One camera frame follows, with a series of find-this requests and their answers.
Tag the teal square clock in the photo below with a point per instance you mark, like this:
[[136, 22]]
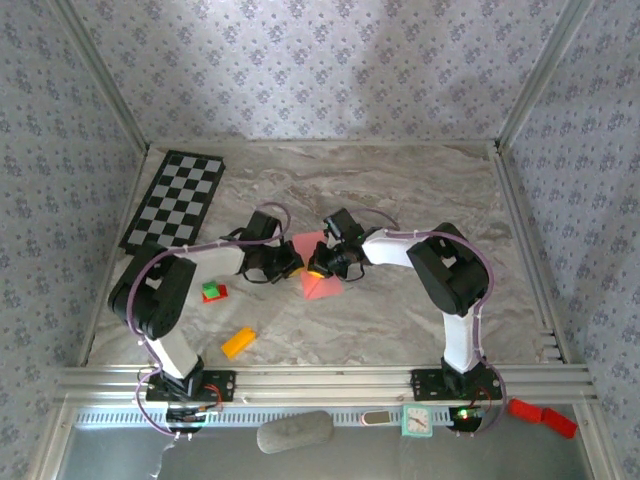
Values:
[[417, 421]]

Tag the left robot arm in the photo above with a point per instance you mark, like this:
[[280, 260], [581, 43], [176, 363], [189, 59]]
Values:
[[155, 310]]

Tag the grey stone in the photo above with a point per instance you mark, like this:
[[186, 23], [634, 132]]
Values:
[[295, 431]]

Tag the small white pink device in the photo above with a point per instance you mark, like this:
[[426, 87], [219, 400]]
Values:
[[376, 418]]

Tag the red toy block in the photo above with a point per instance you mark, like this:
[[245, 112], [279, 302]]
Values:
[[222, 295]]

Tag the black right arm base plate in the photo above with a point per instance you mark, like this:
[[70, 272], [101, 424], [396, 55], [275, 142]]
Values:
[[425, 385]]

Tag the black and grey chessboard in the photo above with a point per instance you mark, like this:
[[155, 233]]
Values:
[[175, 200]]

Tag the green toy block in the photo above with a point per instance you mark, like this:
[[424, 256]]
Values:
[[211, 289]]

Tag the aluminium side rail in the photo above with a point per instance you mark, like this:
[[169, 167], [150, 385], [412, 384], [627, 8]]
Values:
[[530, 260]]

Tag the aluminium frame rail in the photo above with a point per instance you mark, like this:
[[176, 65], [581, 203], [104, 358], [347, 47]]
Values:
[[320, 385]]

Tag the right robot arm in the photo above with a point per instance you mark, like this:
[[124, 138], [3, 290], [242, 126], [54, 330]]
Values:
[[450, 280]]

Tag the aluminium frame post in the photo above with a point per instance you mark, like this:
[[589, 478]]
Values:
[[100, 80], [540, 75]]

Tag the yellow toy block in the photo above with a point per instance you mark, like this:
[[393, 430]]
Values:
[[239, 343]]

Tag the red plastic object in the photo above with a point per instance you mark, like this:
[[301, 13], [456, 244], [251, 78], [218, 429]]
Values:
[[542, 417]]

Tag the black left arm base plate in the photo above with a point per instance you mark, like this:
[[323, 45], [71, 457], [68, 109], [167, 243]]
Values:
[[220, 386]]

